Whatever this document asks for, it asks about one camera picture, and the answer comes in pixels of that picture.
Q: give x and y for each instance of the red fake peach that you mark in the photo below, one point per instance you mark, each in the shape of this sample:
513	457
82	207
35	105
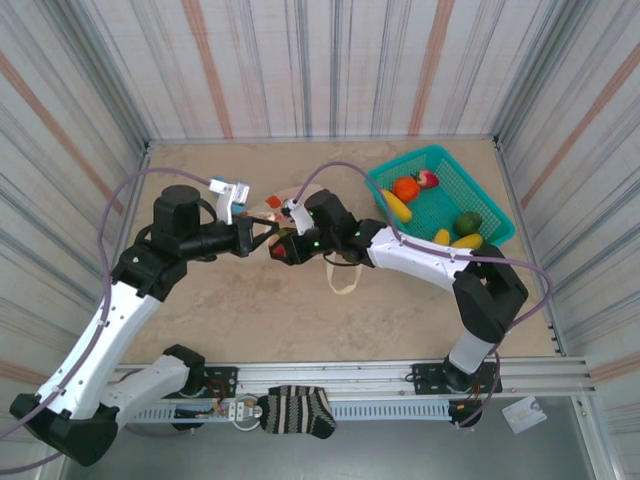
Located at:
279	250

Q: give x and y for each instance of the cream plastic bag orange prints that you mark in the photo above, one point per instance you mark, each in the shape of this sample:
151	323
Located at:
290	194

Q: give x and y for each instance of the yellow fake banana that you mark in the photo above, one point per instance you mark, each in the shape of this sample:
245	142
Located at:
467	242
442	236
397	206

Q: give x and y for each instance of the teal plastic basket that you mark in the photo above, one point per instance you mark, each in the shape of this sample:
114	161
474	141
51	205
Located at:
450	170

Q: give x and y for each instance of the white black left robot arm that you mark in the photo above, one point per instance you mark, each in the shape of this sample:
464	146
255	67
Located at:
100	340

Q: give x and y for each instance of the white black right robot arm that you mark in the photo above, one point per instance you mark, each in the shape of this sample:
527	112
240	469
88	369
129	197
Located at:
490	295

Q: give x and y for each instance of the orange fake orange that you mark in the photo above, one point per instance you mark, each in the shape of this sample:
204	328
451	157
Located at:
406	190

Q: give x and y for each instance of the red white fake apple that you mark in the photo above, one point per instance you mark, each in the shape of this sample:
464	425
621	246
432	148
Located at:
429	180

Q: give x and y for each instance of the light green fake fruit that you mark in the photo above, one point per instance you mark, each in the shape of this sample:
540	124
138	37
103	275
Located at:
468	223

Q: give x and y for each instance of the black white striped cloth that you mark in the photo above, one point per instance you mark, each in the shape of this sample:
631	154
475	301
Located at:
295	410

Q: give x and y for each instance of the white card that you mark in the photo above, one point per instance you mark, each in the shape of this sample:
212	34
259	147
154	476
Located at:
522	415

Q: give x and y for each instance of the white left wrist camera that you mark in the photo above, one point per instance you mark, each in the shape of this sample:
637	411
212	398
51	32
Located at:
227	197

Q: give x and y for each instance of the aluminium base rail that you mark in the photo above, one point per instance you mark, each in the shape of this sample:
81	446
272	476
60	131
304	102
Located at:
325	372

